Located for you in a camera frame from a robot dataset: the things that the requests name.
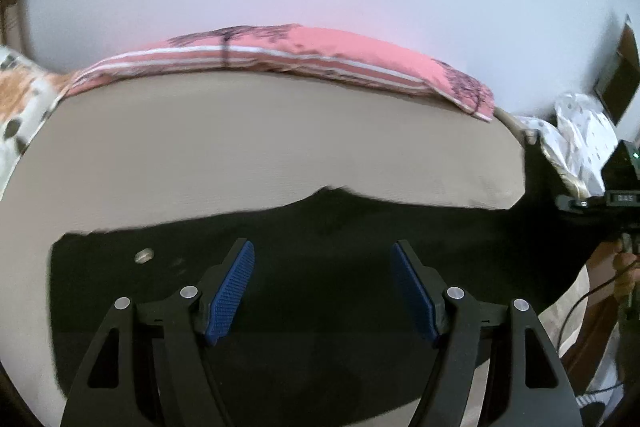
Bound black pants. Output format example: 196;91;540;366
47;139;603;427

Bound white floral pillow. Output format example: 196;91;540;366
0;46;71;202

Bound white dotted cloth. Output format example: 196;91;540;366
520;92;618;198

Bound thin black cable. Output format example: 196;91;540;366
556;274;618;348

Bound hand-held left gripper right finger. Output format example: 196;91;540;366
391;239;585;427

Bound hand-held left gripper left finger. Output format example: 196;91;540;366
60;238;256;427

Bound person's right hand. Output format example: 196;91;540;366
586;238;640;308

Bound shiny beige blanket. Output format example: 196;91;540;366
494;106;593;200

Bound pink tree-print pillow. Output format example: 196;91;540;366
62;23;497;122

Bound dark framed board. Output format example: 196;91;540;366
592;13;640;128

